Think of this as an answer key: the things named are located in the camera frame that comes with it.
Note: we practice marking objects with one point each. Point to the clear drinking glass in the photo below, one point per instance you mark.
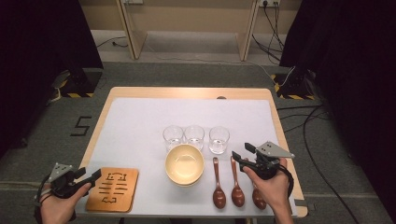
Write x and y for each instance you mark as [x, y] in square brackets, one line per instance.
[194, 137]
[219, 140]
[172, 135]

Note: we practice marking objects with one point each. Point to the person's right hand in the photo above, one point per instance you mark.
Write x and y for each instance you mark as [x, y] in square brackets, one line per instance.
[274, 191]

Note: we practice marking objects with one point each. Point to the white wall socket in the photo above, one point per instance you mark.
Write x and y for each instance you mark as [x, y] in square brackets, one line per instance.
[270, 4]
[133, 1]

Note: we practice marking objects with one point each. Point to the carved wooden coaster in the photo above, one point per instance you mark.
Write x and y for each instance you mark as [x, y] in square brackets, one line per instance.
[129, 199]

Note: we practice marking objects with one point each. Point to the brown wooden spoon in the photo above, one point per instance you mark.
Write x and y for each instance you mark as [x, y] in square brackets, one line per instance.
[260, 200]
[219, 197]
[237, 196]

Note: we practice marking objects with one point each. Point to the person's left hand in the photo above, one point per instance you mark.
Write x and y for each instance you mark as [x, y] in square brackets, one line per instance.
[59, 210]

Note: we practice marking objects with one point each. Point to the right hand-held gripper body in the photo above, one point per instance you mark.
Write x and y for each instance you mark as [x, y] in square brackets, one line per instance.
[267, 165]

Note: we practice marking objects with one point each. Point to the beige wooden desk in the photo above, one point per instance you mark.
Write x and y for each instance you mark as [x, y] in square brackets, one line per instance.
[137, 40]

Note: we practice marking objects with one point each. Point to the black stand base striped tape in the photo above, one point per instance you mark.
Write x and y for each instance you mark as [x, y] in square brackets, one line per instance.
[82, 81]
[295, 84]

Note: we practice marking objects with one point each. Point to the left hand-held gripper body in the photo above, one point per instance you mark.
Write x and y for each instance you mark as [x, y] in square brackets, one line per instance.
[60, 183]

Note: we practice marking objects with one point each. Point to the black curtain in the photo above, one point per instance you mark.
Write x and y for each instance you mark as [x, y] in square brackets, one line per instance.
[37, 62]
[358, 77]

